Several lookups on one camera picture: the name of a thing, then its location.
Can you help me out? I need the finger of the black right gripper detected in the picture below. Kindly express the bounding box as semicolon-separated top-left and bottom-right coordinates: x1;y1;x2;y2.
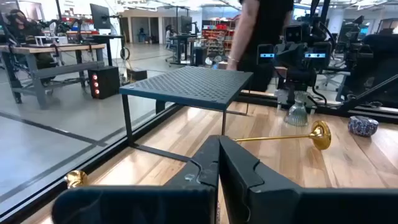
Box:
279;46;292;68
292;46;305;68

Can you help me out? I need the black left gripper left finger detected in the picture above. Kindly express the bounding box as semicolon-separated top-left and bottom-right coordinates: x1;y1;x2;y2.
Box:
164;135;220;189

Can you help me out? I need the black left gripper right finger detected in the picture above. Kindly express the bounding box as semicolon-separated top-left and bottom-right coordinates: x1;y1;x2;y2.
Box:
218;136;301;224

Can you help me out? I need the clear ribbed glass candle holder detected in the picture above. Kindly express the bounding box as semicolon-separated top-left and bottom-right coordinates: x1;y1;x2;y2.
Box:
284;90;309;127

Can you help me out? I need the tall gold candlestick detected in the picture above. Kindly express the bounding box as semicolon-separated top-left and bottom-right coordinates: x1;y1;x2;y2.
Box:
233;120;332;151
64;169;89;189

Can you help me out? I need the blue mosaic candle holder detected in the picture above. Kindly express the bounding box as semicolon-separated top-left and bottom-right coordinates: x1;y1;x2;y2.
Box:
347;115;379;138

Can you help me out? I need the person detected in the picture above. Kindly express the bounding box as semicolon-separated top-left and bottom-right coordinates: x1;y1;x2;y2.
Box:
4;8;58;85
226;0;295;93

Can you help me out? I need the black office chair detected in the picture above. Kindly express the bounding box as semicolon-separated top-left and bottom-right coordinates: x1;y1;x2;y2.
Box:
340;33;398;108

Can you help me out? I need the shelving with red bins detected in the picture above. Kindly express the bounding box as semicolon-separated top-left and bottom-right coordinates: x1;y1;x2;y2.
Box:
201;19;241;57

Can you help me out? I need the black perforated metal shelf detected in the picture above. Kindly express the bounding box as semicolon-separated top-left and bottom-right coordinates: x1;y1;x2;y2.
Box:
119;65;254;162

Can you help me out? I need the black desk with monitor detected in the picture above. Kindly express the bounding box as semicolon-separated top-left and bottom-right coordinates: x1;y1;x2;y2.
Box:
167;15;203;66

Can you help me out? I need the small black box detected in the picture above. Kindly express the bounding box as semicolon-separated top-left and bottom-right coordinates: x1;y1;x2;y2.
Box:
126;68;148;83

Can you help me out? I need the black computer tower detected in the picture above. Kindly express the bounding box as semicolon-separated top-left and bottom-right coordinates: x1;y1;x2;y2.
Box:
88;65;121;100

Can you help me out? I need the black monitor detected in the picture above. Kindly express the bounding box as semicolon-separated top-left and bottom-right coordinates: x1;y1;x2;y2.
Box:
89;2;112;31

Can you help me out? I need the wooden top workbench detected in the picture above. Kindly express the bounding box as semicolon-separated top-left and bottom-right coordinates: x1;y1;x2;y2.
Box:
0;42;107;110

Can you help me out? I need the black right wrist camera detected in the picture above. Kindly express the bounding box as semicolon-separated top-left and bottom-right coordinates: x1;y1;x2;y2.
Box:
284;24;303;44

